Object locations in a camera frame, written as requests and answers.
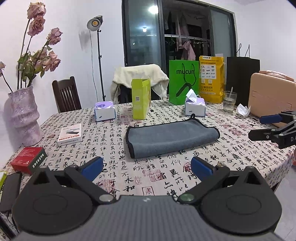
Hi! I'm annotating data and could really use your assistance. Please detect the pale purple ceramic vase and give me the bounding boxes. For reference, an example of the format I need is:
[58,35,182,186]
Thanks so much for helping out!
[8,85,43,147]

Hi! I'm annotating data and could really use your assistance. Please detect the grey towel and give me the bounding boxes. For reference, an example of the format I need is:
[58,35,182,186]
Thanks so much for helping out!
[125,115,221,159]

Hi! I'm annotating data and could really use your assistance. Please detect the yellow paper bag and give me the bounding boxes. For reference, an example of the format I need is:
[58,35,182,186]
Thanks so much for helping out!
[199,56,225,104]

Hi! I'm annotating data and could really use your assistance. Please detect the drinking glass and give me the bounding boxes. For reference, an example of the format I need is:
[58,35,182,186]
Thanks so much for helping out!
[223,91,238,113]

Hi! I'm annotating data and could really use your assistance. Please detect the tissue pack with pulled tissue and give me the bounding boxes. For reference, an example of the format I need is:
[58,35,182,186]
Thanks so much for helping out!
[184,89,206,117]

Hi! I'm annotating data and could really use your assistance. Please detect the dark framed glass door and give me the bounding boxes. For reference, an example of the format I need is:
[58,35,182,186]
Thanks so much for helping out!
[122,0,239,69]

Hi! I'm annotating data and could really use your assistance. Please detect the cream garment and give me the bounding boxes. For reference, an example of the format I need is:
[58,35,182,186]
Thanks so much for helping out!
[110,64,170,104]

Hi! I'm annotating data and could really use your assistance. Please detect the black phone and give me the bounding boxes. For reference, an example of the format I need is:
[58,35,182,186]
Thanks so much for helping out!
[0,172,23,213]

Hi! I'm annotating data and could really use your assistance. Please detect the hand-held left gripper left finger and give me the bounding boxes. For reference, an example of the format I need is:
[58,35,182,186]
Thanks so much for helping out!
[31,156,117,205]

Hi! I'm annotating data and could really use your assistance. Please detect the crumpled white paper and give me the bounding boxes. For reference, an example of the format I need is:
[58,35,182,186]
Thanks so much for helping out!
[235,104,251,116]

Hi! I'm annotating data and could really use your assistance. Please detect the hanging clothes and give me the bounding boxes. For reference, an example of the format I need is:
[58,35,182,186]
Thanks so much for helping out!
[165,11,195,61]

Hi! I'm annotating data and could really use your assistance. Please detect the green shopping bag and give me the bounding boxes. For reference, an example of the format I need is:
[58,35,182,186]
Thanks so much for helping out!
[169,60,200,105]

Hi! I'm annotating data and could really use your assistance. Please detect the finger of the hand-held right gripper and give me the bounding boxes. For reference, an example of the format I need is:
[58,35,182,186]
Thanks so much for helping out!
[259,111,296,125]
[248,123,296,142]

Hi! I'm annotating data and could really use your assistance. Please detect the red box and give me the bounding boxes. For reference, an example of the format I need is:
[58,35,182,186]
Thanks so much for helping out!
[11,147,47,175]

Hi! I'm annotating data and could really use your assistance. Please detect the dark wooden chair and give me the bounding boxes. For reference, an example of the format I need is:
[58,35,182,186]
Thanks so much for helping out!
[52,76,82,113]

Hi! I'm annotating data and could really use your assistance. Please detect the studio light on stand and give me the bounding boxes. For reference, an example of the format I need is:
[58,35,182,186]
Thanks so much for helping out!
[87,15,106,102]

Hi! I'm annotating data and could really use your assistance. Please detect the black paper bag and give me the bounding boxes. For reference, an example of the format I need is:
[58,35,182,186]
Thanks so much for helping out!
[226,44,261,107]

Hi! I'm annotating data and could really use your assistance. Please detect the small white box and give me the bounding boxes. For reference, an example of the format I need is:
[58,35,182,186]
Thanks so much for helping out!
[57,123,82,146]

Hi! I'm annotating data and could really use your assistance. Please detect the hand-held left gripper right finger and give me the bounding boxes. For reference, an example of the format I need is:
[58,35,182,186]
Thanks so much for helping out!
[177,156,265,205]

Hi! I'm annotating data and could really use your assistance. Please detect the dried pink roses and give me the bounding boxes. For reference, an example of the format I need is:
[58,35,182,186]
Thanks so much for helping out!
[0,2,63,93]

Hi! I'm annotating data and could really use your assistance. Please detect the lime green carton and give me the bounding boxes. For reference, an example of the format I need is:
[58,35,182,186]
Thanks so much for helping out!
[131,78,151,120]

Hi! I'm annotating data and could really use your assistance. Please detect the purple tissue pack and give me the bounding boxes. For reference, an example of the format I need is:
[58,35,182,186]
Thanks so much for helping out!
[94,101,116,122]

